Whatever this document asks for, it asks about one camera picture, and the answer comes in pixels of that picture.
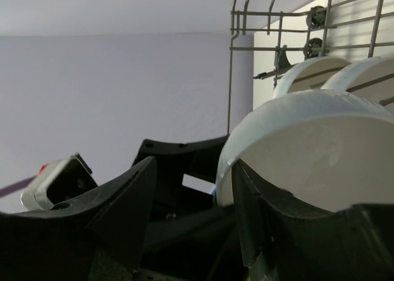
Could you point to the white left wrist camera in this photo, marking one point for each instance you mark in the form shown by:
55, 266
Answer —
56, 182

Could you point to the white bowl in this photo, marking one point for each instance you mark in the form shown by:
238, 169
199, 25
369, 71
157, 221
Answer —
371, 79
329, 148
309, 74

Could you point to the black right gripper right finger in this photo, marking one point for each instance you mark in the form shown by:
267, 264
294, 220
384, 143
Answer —
284, 238

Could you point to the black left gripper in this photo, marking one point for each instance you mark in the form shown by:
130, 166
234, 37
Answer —
202, 245

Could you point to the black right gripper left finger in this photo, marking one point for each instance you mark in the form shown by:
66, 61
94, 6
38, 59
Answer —
98, 235

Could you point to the grey wire dish rack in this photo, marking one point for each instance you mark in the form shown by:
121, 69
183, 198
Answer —
351, 29

